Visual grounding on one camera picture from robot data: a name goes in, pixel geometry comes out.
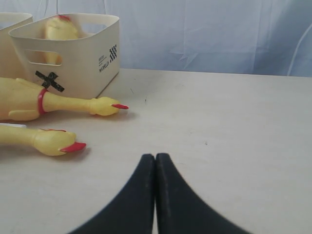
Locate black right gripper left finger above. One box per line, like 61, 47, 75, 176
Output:
71, 154, 156, 234

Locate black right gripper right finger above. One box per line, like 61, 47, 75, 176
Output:
156, 153, 248, 234

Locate yellow rubber chicken front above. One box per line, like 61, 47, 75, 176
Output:
0, 125, 86, 156

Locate yellow rubber chicken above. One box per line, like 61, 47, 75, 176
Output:
0, 125, 86, 156
0, 78, 129, 121

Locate headless yellow rubber chicken body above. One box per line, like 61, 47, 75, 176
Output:
44, 15, 79, 65

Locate chicken head with white tube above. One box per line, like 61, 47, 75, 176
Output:
0, 123, 27, 128

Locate cream bin marked X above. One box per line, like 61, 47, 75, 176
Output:
9, 13, 120, 99

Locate yellow rubber chicken rear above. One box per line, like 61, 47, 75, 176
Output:
0, 78, 129, 121

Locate cream bin marked O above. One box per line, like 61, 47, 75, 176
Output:
0, 12, 33, 78

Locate blue backdrop cloth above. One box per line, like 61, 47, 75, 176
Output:
0, 0, 312, 77

